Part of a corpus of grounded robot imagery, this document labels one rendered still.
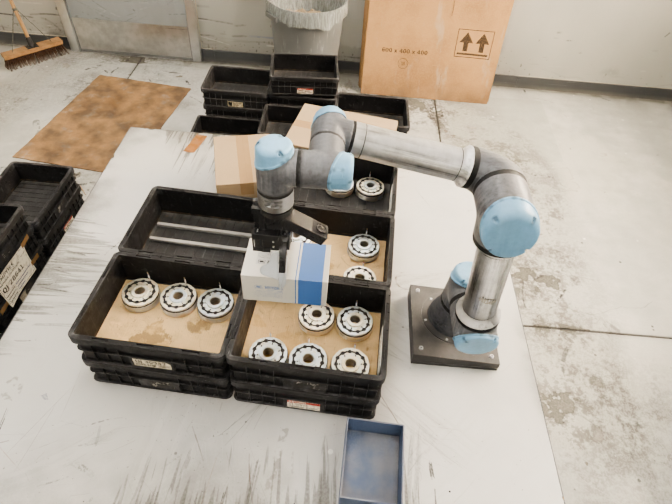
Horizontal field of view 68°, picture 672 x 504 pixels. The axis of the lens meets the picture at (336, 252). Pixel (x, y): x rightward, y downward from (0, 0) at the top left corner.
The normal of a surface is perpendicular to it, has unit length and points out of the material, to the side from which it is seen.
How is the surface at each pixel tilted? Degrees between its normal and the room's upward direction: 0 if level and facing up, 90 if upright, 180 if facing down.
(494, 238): 84
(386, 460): 0
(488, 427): 0
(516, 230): 84
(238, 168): 0
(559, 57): 90
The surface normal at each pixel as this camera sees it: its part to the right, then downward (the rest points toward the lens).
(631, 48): -0.06, 0.73
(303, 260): 0.06, -0.68
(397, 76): -0.04, 0.50
